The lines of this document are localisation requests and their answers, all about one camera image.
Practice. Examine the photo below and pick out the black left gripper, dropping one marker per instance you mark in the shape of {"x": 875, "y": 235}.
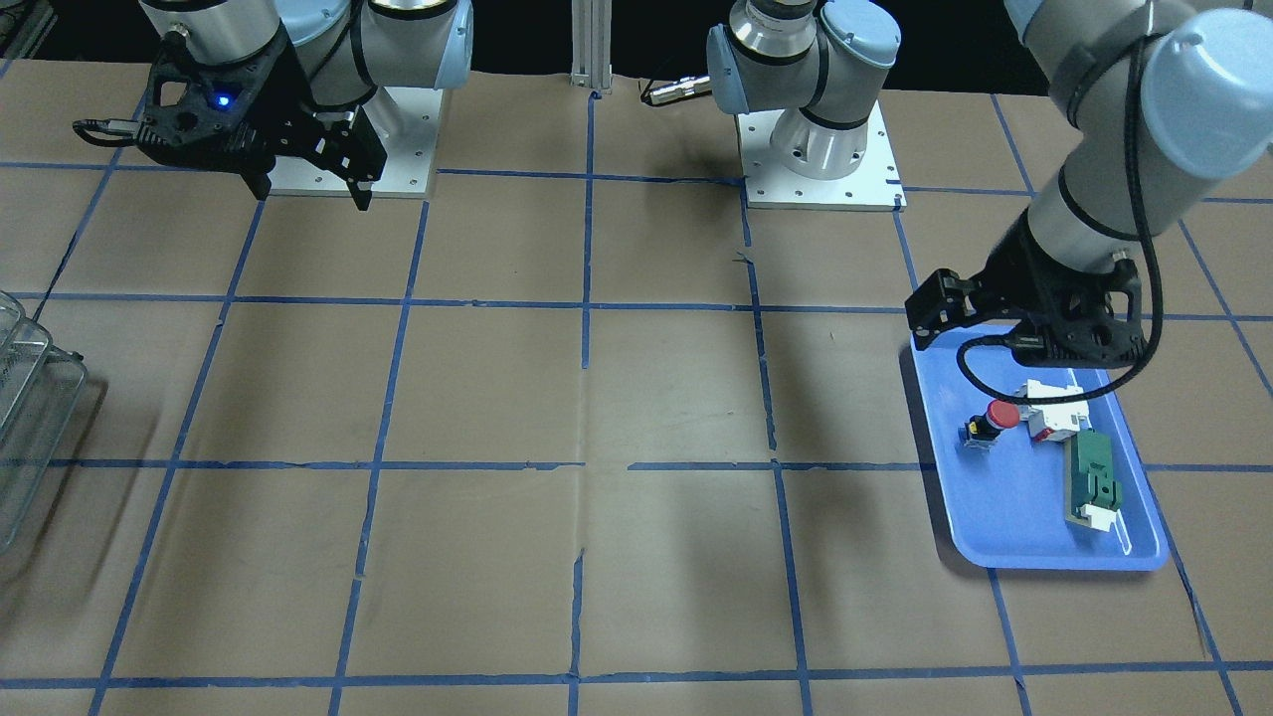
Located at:
{"x": 1009, "y": 267}

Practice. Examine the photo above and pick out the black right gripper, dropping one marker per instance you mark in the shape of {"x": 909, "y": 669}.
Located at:
{"x": 285, "y": 97}

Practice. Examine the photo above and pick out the red emergency stop button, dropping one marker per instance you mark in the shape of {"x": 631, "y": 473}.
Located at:
{"x": 983, "y": 430}

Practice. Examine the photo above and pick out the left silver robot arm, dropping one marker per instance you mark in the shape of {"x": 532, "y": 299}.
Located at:
{"x": 1170, "y": 100}

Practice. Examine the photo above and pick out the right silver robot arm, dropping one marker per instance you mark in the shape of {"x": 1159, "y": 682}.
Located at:
{"x": 348, "y": 49}

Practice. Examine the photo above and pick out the white red circuit breaker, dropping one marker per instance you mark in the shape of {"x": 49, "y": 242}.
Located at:
{"x": 1052, "y": 423}

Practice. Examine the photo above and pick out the blue plastic tray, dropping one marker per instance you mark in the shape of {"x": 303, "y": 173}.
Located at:
{"x": 1007, "y": 505}

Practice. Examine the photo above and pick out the green terminal block module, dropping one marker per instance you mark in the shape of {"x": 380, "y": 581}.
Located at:
{"x": 1093, "y": 494}

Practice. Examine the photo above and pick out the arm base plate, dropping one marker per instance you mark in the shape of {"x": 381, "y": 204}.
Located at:
{"x": 406, "y": 122}
{"x": 791, "y": 163}

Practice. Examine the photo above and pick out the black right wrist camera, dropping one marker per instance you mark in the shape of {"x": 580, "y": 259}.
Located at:
{"x": 188, "y": 118}

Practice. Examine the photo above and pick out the aluminium frame post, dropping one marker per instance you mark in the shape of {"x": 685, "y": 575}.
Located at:
{"x": 591, "y": 24}

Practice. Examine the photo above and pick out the wire mesh shelf basket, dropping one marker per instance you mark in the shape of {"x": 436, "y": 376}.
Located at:
{"x": 40, "y": 386}

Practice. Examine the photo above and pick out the silver cable connector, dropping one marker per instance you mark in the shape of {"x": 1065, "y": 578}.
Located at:
{"x": 683, "y": 89}

